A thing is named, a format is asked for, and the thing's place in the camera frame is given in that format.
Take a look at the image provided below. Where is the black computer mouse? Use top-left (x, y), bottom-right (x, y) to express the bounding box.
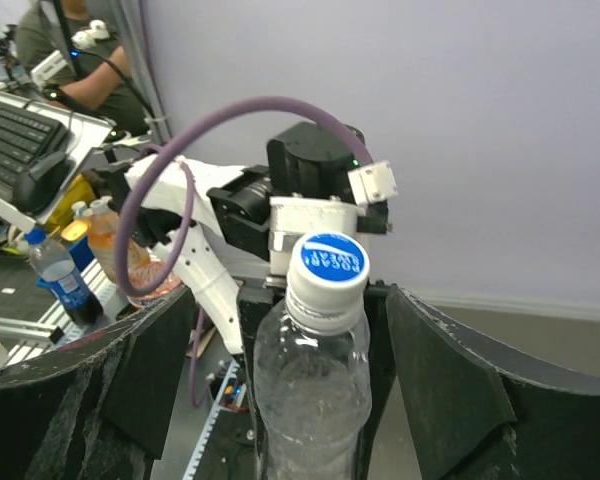
top-left (11, 151), bottom-right (73, 216)

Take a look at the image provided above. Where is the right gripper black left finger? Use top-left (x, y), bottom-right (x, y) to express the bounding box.
top-left (0, 287), bottom-right (194, 479)

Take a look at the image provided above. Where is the dark cola bottle blue label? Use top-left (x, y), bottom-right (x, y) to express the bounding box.
top-left (24, 227), bottom-right (103, 327)

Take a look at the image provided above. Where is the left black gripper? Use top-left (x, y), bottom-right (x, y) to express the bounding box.
top-left (237, 284), bottom-right (399, 480)

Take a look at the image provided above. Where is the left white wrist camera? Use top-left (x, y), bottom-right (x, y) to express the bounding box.
top-left (268, 161), bottom-right (398, 283)

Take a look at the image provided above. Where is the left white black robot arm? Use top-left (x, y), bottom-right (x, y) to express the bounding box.
top-left (130, 121), bottom-right (395, 375)

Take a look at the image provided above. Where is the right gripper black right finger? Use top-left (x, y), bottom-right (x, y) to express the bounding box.
top-left (386, 286), bottom-right (600, 479)

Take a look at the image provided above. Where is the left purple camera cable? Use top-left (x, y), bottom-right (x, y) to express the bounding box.
top-left (113, 95), bottom-right (376, 409)

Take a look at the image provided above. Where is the person in green shirt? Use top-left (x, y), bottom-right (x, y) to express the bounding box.
top-left (15, 1), bottom-right (149, 136)

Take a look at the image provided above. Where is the grey slotted cable duct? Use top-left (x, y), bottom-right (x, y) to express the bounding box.
top-left (182, 360), bottom-right (239, 480)

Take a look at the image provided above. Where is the black computer keyboard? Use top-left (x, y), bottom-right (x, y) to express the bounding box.
top-left (0, 101), bottom-right (69, 195)

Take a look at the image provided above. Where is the orange drink bottle background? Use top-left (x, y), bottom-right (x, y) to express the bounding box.
top-left (87, 198), bottom-right (154, 296)

